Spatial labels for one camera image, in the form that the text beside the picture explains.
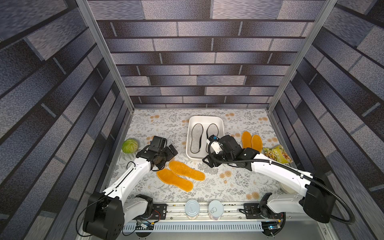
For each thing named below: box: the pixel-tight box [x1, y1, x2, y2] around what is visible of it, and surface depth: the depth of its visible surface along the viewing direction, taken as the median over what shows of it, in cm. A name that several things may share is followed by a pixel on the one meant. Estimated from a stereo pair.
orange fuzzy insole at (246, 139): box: [241, 131, 252, 149], surface depth 103 cm
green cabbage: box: [122, 138, 139, 154], surface depth 92 cm
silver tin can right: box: [208, 200, 224, 221], surface depth 72 cm
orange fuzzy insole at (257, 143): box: [251, 134, 263, 153], surface depth 103 cm
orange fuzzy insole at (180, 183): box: [156, 168, 194, 192], surface depth 85 cm
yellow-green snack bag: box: [263, 144, 293, 164], surface depth 92 cm
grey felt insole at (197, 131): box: [190, 123, 204, 154], surface depth 102 cm
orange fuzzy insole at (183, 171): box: [168, 160, 206, 181], surface depth 89 cm
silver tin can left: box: [184, 199, 200, 220], surface depth 72 cm
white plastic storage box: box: [186, 115, 225, 159], surface depth 105 cm
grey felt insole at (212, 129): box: [206, 123, 219, 138], surface depth 109 cm
